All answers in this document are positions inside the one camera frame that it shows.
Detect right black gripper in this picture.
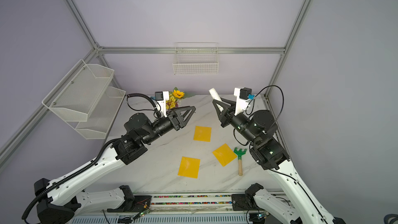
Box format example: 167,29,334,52
216,99,260,146

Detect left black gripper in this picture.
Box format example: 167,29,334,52
142,107,195,146

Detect yellow envelope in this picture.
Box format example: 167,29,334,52
193,126,211,142
212,144,237,167
177,157,201,179

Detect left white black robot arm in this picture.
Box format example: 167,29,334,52
21,91,196,224

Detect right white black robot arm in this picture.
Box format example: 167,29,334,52
211,93,344,224

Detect yellow artificial flowers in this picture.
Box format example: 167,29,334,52
166,87,195,110

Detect green head wooden hammer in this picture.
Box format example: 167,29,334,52
234,147,247,176

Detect white mesh lower shelf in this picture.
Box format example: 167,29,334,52
75,87,125,140

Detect white mesh shelf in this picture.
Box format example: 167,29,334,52
42,60,114,122
75,87,125,140

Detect white mesh upper shelf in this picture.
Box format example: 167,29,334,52
42,60,114,122

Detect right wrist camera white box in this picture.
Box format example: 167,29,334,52
234,87,255,116

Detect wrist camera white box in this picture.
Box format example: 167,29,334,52
155,91,170,117
234,87,255,116

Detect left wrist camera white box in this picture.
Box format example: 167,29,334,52
155,91,170,117

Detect white wire wall basket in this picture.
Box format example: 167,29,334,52
173,42,219,75

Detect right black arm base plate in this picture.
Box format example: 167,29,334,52
231,194,270,211

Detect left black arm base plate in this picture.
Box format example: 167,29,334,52
106,196,152,213

